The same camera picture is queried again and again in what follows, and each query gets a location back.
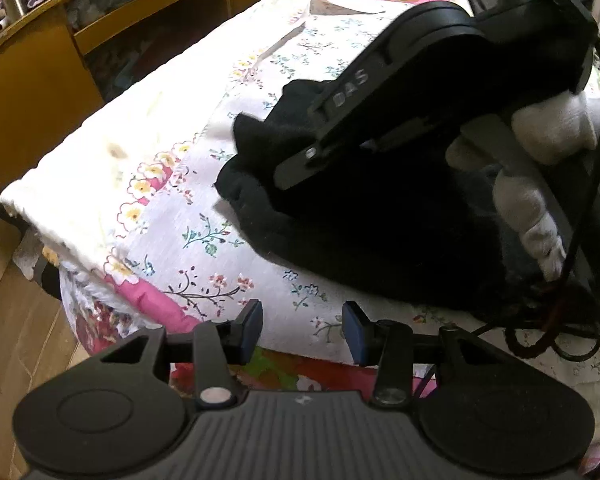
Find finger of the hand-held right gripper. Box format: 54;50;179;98
272;112;463;192

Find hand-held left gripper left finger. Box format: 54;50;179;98
100;299;264;407

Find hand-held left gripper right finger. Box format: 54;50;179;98
341;301;501;407

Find black pants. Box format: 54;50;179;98
215;79;600;342

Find person's right hand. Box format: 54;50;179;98
445;91;600;281

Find white floral bed sheet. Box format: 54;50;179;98
105;5;600;393

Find grey cloth bundle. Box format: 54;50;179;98
65;0;137;28

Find wooden cabinet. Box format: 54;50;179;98
0;0;281;181

